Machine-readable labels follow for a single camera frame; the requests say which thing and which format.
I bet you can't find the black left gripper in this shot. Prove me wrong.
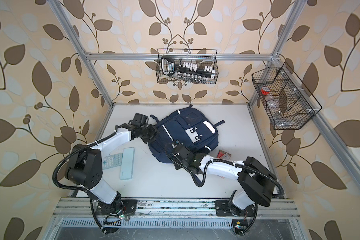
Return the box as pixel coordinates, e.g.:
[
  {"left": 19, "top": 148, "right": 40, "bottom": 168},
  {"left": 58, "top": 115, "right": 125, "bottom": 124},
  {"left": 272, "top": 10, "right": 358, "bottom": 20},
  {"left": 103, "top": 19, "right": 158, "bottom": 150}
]
[{"left": 139, "top": 123, "right": 163, "bottom": 144}]

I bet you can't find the navy blue student backpack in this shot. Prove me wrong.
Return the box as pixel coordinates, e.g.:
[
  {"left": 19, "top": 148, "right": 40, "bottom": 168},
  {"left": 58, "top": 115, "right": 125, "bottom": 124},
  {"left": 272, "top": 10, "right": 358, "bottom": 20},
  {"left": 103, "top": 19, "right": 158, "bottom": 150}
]
[{"left": 148, "top": 105, "right": 225, "bottom": 164}]

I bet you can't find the red stationery blister pack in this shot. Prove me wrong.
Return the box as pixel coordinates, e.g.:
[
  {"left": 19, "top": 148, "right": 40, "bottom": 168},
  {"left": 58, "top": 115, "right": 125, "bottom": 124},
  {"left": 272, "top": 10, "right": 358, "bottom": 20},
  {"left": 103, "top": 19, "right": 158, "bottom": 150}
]
[{"left": 217, "top": 150, "right": 232, "bottom": 160}]

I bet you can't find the mint green pencil case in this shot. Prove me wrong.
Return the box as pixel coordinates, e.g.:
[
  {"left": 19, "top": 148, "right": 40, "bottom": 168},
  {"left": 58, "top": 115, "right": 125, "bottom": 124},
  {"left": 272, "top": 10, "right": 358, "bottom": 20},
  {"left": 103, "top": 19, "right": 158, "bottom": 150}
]
[{"left": 120, "top": 148, "right": 135, "bottom": 181}]

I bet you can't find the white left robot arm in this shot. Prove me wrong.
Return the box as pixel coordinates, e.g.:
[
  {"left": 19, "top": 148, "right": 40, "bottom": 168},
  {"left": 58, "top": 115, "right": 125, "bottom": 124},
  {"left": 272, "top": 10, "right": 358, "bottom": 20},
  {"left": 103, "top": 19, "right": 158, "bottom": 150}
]
[{"left": 65, "top": 113, "right": 158, "bottom": 204}]

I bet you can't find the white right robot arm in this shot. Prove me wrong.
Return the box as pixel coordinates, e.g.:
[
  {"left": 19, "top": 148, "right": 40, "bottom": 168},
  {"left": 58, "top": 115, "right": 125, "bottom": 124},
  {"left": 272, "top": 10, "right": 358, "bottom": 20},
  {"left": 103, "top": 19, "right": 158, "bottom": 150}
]
[{"left": 165, "top": 144, "right": 284, "bottom": 210}]

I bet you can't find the black socket wrench set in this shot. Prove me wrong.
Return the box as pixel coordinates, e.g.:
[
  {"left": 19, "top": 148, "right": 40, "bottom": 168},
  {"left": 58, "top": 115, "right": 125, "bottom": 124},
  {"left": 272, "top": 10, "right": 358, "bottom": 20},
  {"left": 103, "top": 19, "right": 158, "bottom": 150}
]
[{"left": 160, "top": 56, "right": 217, "bottom": 78}]

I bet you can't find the red capped clear bottle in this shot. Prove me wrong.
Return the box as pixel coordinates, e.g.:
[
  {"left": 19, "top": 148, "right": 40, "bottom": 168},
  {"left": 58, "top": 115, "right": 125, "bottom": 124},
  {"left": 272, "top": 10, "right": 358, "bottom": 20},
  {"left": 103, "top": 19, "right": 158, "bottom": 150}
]
[{"left": 261, "top": 86, "right": 272, "bottom": 99}]

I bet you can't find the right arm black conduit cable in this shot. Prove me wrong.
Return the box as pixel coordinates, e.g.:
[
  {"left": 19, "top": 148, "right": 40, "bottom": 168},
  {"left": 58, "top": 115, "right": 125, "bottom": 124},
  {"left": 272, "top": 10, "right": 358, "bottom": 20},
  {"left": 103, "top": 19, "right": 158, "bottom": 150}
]
[{"left": 164, "top": 143, "right": 286, "bottom": 235}]

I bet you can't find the black wire basket back wall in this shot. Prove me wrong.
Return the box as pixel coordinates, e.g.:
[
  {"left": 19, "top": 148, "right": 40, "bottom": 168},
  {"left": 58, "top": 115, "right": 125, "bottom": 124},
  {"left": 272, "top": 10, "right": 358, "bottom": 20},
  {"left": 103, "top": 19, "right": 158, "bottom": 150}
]
[{"left": 156, "top": 48, "right": 219, "bottom": 85}]

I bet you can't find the black wire basket wall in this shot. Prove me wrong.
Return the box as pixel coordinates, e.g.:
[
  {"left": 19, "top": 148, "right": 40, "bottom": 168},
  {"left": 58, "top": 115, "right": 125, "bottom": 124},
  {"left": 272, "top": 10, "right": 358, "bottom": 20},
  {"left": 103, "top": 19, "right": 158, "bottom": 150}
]
[
  {"left": 252, "top": 62, "right": 322, "bottom": 130},
  {"left": 156, "top": 48, "right": 219, "bottom": 85}
]

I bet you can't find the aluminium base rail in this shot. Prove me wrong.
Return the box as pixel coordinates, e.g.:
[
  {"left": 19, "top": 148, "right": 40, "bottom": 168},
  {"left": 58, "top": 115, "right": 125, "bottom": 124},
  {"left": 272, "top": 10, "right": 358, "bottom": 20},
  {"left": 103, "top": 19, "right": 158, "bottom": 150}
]
[{"left": 53, "top": 197, "right": 301, "bottom": 220}]

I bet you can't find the black wire basket right wall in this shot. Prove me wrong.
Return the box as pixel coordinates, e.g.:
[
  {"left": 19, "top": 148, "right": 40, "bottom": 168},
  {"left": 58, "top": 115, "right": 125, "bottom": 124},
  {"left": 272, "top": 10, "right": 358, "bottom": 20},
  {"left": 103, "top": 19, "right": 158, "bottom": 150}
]
[{"left": 252, "top": 62, "right": 322, "bottom": 130}]

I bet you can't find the aluminium cage frame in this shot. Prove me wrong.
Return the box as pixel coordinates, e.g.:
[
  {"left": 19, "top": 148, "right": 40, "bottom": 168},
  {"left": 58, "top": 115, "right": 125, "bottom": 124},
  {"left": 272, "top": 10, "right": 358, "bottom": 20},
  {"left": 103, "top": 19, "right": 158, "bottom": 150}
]
[{"left": 50, "top": 1, "right": 360, "bottom": 190}]

